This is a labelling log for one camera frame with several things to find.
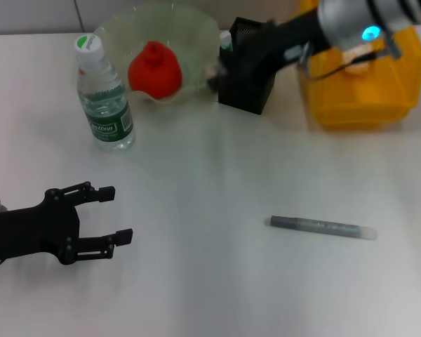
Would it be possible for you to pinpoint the grey marker pen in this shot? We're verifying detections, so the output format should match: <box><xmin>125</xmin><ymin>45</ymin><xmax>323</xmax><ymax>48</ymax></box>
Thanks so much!
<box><xmin>265</xmin><ymin>215</ymin><xmax>378</xmax><ymax>242</ymax></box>

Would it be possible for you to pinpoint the green glass fruit plate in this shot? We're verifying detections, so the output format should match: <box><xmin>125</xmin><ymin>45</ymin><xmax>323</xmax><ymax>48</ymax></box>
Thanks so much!
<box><xmin>94</xmin><ymin>2</ymin><xmax>221</xmax><ymax>105</ymax></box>

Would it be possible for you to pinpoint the yellow plastic bin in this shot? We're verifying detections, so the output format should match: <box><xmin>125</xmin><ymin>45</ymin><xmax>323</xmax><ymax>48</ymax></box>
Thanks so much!
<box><xmin>297</xmin><ymin>0</ymin><xmax>421</xmax><ymax>131</ymax></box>

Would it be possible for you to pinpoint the right arm cable with connector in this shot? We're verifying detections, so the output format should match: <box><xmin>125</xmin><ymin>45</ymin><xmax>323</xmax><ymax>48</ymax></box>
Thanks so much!
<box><xmin>283</xmin><ymin>29</ymin><xmax>405</xmax><ymax>81</ymax></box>

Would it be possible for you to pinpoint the white paper ball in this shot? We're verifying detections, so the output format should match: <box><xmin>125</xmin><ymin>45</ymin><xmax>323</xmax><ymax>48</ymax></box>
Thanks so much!
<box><xmin>343</xmin><ymin>48</ymin><xmax>370</xmax><ymax>77</ymax></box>

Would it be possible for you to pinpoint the red-orange fruit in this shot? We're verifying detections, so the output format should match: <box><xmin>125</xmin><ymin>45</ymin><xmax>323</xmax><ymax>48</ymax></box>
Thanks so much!
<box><xmin>128</xmin><ymin>41</ymin><xmax>182</xmax><ymax>100</ymax></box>

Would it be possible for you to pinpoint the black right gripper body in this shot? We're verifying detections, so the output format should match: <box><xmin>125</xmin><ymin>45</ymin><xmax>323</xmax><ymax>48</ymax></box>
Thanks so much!
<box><xmin>227</xmin><ymin>12</ymin><xmax>333</xmax><ymax>84</ymax></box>

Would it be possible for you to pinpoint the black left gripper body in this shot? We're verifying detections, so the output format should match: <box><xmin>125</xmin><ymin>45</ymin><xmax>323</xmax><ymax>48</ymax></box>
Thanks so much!
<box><xmin>0</xmin><ymin>188</ymin><xmax>82</xmax><ymax>267</ymax></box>

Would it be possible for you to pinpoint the black mesh pen holder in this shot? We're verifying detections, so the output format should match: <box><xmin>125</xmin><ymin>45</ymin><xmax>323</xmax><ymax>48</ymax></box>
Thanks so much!
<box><xmin>218</xmin><ymin>16</ymin><xmax>279</xmax><ymax>116</ymax></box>

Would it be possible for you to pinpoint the clear green-label water bottle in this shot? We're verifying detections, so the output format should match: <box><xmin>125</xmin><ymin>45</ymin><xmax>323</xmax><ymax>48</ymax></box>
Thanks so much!
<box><xmin>73</xmin><ymin>34</ymin><xmax>136</xmax><ymax>152</ymax></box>

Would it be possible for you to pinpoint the mint green pen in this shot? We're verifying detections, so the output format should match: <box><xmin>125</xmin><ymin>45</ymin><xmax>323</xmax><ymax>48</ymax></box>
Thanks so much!
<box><xmin>219</xmin><ymin>30</ymin><xmax>234</xmax><ymax>53</ymax></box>

